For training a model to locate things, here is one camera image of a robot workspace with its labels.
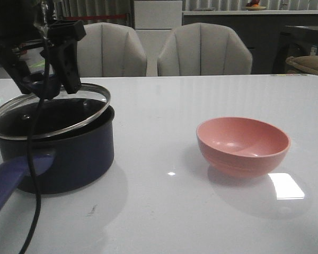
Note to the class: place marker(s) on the fruit plate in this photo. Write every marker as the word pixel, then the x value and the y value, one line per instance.
pixel 254 5

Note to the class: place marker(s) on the pink bowl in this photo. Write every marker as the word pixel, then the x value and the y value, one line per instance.
pixel 242 147

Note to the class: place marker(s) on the black appliance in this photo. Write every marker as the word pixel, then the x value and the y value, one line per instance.
pixel 295 41

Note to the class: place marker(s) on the white cabinet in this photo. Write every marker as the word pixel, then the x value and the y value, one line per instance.
pixel 153 21

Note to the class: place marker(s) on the left beige chair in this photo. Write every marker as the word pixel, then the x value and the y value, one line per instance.
pixel 110 50

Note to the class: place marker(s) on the glass lid with blue knob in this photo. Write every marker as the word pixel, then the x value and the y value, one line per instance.
pixel 63 114

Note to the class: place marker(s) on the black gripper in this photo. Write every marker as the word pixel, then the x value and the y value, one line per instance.
pixel 23 21

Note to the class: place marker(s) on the beige chair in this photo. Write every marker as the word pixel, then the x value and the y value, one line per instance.
pixel 202 49
pixel 110 50

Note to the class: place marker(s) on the grey kitchen counter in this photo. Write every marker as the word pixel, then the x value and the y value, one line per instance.
pixel 259 30

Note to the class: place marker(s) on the tan cushion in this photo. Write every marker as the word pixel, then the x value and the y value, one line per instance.
pixel 302 65

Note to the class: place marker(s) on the right beige chair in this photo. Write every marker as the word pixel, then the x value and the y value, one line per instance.
pixel 202 49

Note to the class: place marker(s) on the red barrier belt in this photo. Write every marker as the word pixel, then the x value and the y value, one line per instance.
pixel 98 17

